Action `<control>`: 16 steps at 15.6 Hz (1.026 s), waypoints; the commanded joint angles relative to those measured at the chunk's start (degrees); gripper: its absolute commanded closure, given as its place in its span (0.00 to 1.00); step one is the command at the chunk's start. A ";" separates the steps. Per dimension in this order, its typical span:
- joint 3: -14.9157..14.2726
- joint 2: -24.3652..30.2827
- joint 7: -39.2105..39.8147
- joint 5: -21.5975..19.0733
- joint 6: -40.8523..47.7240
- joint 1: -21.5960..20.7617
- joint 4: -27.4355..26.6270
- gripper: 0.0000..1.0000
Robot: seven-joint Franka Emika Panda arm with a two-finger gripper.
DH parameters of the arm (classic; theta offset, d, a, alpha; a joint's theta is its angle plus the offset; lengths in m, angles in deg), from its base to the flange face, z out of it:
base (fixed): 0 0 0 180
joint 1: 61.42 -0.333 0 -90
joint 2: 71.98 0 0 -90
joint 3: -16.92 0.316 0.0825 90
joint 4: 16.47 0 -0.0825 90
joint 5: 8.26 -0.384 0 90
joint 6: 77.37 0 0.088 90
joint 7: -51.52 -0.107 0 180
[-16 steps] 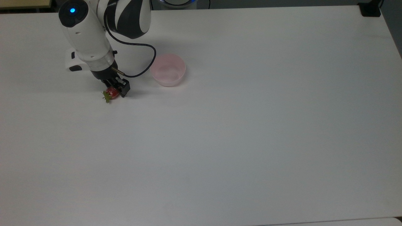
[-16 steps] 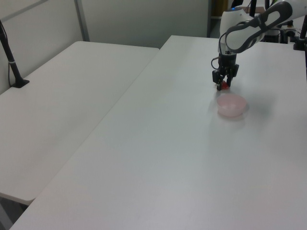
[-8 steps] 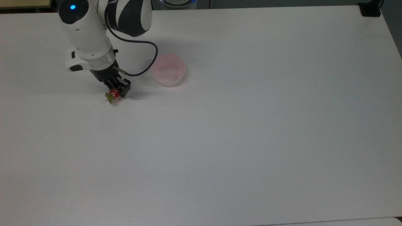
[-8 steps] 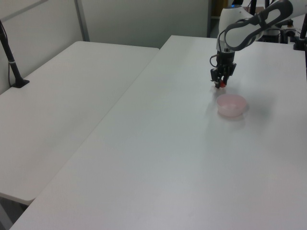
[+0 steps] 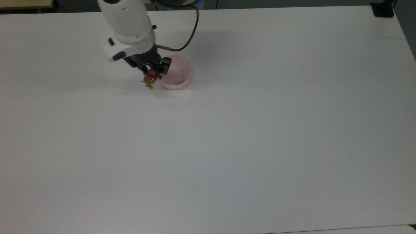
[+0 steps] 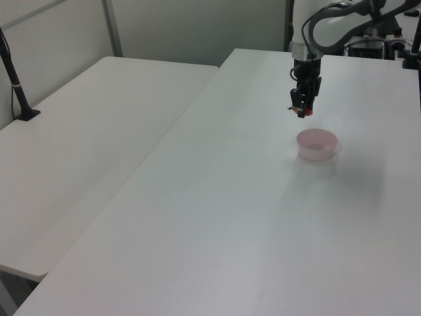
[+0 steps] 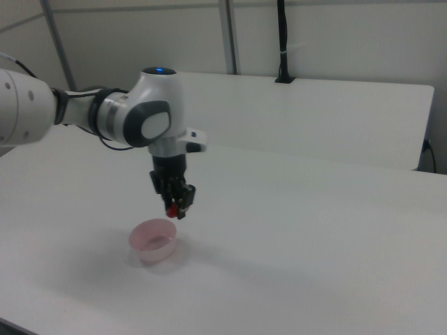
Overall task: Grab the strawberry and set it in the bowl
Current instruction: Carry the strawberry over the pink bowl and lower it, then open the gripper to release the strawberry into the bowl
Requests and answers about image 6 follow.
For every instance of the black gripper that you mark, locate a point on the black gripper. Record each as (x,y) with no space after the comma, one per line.
(307,72)

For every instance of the red strawberry with green leaves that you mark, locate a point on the red strawberry with green leaves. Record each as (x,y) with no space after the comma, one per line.
(308,113)

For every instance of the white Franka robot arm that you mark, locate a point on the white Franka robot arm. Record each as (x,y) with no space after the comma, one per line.
(329,31)

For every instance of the pink plastic bowl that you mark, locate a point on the pink plastic bowl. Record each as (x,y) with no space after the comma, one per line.
(317,145)

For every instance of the black equipment box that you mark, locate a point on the black equipment box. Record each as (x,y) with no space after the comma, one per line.
(366,51)

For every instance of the white side table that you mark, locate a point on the white side table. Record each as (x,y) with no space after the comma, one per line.
(82,138)

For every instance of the grey metal partition post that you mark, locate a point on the grey metal partition post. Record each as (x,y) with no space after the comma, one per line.
(288,24)
(112,26)

